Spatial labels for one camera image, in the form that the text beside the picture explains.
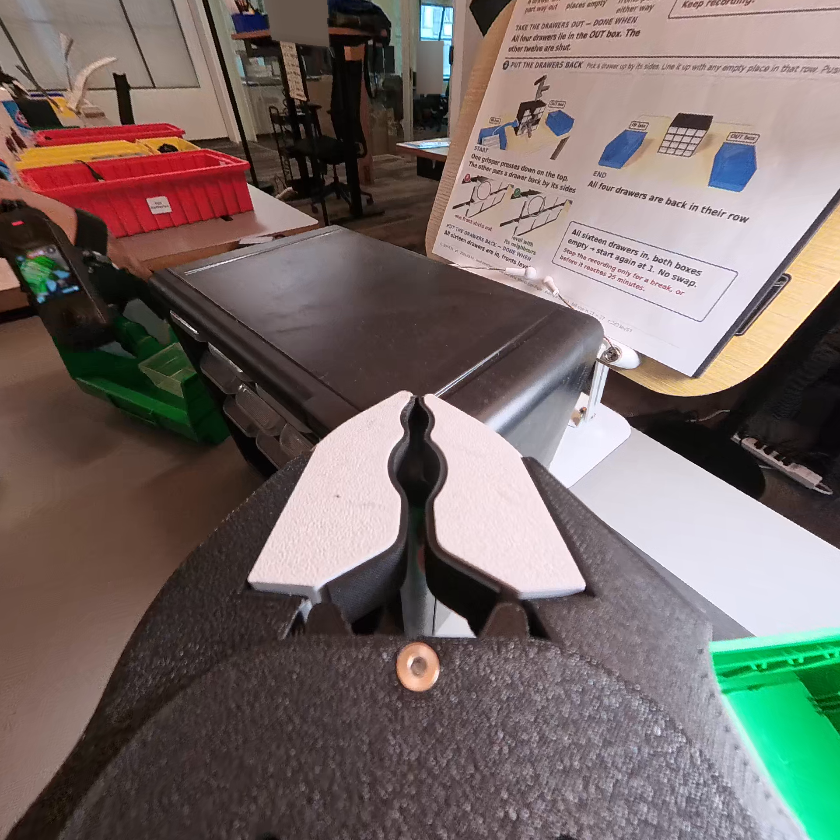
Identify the white board stand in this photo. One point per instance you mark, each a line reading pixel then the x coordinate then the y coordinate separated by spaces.
pixel 594 446

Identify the person's left hand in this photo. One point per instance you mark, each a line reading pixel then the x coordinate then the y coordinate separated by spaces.
pixel 39 203

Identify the white curved object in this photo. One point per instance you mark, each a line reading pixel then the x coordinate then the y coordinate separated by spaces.
pixel 88 72

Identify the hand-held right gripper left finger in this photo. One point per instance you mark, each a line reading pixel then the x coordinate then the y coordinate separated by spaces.
pixel 328 518

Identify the white paper sign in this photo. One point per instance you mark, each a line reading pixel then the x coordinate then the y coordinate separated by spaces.
pixel 294 71

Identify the pale grey desk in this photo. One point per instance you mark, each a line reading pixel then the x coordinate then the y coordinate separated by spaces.
pixel 98 525

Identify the light wooden board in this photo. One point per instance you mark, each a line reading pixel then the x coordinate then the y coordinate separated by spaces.
pixel 787 315

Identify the black drawer cabinet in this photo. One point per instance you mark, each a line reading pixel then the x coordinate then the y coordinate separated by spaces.
pixel 361 315

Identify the white power strip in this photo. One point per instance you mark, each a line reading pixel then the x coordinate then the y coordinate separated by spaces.
pixel 787 463

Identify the black office chair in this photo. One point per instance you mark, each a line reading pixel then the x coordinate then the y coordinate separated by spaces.
pixel 315 151

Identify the low wooden table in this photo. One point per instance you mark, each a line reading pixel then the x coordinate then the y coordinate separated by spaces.
pixel 423 152

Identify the yellow bin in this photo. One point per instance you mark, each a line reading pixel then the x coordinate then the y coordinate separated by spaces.
pixel 79 155

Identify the green plastic bin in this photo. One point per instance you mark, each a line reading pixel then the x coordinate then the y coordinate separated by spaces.
pixel 787 722
pixel 151 410

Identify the large red bin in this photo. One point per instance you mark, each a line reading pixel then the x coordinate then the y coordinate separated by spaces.
pixel 164 197

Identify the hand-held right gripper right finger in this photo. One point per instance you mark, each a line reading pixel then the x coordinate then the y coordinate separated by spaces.
pixel 505 518

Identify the blue bin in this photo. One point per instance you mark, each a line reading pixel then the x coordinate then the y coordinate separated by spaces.
pixel 249 22

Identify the side table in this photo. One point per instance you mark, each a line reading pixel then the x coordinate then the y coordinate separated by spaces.
pixel 275 213

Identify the shallow red bin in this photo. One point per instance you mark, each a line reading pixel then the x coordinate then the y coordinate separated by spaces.
pixel 98 134

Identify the printed instruction sheet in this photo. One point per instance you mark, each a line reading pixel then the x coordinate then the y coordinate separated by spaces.
pixel 656 164

